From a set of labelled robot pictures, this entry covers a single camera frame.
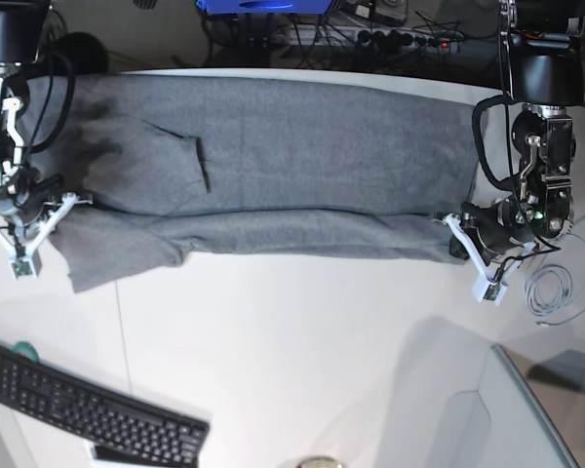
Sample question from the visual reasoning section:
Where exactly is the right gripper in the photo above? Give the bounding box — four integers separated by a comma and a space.
0, 175, 63, 239

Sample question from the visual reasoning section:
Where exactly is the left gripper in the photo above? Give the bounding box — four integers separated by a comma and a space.
448, 201, 534, 263

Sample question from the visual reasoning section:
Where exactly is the grey t-shirt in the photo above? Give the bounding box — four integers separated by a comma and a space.
38, 74, 478, 293

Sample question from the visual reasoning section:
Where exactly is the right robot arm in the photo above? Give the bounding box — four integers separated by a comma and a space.
0, 1, 75, 242

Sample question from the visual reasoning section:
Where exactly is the green tape roll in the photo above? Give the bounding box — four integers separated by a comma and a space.
12, 341, 39, 363

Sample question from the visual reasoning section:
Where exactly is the black computer keyboard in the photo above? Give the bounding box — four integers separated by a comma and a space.
0, 345, 210, 467

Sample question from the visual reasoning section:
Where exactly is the round brass object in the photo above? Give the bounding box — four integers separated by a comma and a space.
295, 455, 345, 468

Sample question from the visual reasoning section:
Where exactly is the coiled white cable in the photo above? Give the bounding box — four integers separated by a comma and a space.
524, 210, 585, 328

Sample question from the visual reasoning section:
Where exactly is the blue base plate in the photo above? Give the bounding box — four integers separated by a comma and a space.
196, 0, 331, 15

